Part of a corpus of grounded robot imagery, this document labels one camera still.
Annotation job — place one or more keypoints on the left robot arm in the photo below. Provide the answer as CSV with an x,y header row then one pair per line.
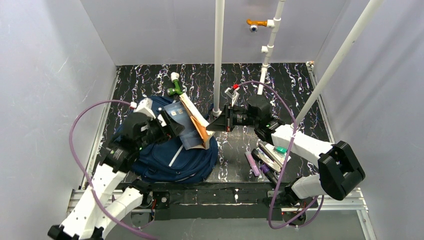
x,y
91,219

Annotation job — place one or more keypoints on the orange tap on pipe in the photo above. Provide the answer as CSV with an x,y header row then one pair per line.
x,y
255,24

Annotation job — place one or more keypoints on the white PVC pipe frame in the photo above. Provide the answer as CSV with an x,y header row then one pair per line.
x,y
304,31

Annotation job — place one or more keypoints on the black marker pen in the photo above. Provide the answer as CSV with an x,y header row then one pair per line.
x,y
268,172

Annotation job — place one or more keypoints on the green pencil sharpener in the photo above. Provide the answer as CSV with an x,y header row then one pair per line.
x,y
280,150

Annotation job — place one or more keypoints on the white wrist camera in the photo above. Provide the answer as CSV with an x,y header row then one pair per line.
x,y
232,93
144,107

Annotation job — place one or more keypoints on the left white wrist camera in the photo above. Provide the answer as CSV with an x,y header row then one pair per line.
x,y
144,107

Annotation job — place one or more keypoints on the pink highlighter pen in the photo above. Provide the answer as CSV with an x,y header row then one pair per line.
x,y
252,163

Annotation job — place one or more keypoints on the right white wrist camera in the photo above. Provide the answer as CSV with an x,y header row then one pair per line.
x,y
232,93

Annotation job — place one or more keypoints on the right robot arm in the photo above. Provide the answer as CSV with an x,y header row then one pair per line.
x,y
339,170

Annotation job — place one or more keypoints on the transparent pencil case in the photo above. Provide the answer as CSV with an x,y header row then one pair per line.
x,y
271,156

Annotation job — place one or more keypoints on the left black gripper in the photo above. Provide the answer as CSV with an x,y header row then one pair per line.
x,y
171,126

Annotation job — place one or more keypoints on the Nineteen Eighty-Four blue book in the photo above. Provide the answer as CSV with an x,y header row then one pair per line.
x,y
194,135

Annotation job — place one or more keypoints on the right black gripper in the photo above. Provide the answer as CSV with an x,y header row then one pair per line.
x,y
226,117

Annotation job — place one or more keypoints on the navy blue student backpack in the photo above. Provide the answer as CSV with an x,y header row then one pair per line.
x,y
170,162

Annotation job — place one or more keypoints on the green white pipe fitting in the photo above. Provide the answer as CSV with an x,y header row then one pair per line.
x,y
176,90

